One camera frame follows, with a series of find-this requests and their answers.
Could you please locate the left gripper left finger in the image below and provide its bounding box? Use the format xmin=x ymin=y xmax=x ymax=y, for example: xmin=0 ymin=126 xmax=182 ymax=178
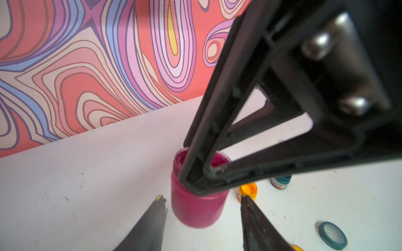
xmin=115 ymin=195 xmax=167 ymax=251

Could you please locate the teal paint jar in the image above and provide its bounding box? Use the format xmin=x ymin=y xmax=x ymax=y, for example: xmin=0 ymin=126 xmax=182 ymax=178
xmin=270 ymin=175 xmax=292 ymax=190

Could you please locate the teal jar lid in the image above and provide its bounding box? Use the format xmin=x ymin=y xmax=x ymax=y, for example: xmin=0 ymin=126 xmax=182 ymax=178
xmin=318 ymin=221 xmax=348 ymax=251

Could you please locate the magenta paint jar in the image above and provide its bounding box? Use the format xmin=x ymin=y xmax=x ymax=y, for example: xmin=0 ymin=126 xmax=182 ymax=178
xmin=171 ymin=147 xmax=229 ymax=229

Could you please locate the orange paint jar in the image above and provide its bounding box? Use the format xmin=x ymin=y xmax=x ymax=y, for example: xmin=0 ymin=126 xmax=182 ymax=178
xmin=237 ymin=183 xmax=258 ymax=202

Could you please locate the orange jar lid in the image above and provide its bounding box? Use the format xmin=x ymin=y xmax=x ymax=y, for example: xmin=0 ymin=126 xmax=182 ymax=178
xmin=291 ymin=244 xmax=304 ymax=251

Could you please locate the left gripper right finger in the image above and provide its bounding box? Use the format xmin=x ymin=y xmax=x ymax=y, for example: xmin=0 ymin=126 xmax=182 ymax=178
xmin=241 ymin=196 xmax=293 ymax=251

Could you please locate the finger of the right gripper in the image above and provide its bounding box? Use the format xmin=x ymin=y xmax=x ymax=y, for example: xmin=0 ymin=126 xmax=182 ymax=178
xmin=179 ymin=1 xmax=281 ymax=197
xmin=204 ymin=125 xmax=364 ymax=188

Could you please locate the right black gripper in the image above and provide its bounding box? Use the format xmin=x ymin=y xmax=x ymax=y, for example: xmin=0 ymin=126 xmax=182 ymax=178
xmin=270 ymin=1 xmax=402 ymax=157

